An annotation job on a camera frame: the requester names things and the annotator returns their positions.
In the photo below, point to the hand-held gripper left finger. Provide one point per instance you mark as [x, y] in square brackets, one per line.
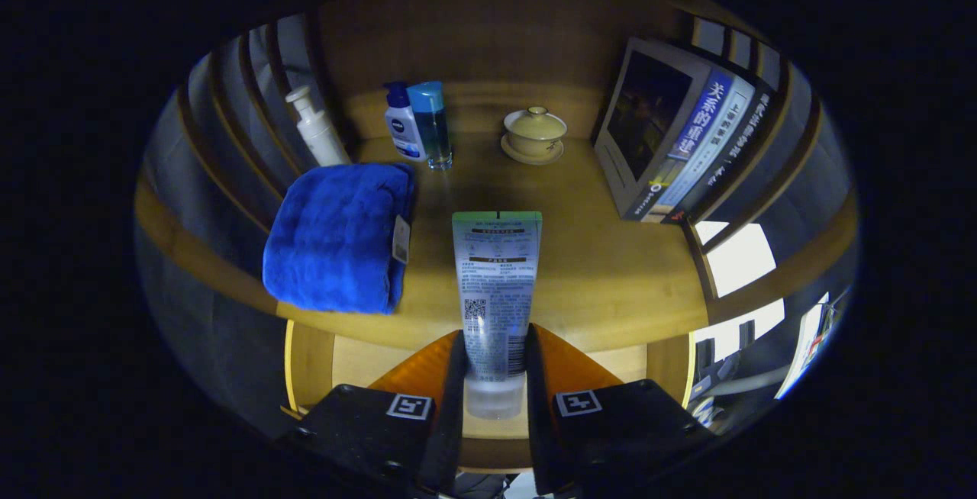
[450, 438]

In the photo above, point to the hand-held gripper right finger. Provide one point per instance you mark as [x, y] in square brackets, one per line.
[538, 438]

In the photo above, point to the white squeeze tube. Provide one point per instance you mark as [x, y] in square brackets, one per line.
[496, 285]

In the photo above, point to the wooden countertop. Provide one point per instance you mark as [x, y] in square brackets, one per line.
[595, 255]

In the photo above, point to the folded blue towel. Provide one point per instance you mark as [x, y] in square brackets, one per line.
[328, 239]

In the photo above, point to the white side table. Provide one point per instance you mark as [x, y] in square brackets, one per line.
[801, 354]

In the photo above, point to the beige lidded teacup with saucer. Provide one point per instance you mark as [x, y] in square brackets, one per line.
[534, 133]

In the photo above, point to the white bottle blue pump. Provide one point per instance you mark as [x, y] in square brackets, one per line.
[402, 129]

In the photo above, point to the clear blue bottle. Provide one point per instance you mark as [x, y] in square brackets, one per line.
[432, 125]

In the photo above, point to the blue spine book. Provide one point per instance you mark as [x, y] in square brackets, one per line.
[649, 117]

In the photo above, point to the grey spine book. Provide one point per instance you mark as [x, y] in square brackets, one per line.
[717, 140]

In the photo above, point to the black spine book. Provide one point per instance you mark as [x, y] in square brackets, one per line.
[744, 144]

